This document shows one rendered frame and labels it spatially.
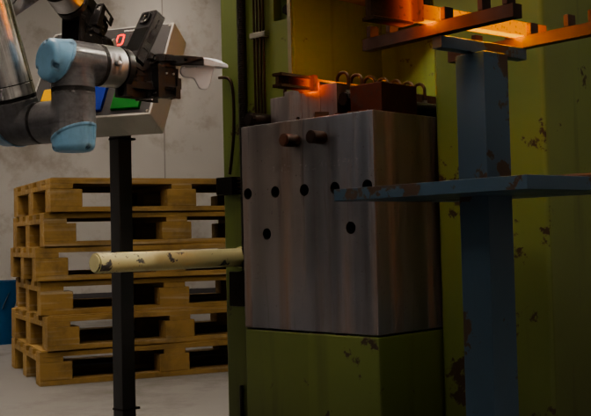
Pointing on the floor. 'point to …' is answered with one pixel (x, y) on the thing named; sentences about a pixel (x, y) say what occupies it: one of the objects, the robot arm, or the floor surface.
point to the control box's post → (122, 218)
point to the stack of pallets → (149, 205)
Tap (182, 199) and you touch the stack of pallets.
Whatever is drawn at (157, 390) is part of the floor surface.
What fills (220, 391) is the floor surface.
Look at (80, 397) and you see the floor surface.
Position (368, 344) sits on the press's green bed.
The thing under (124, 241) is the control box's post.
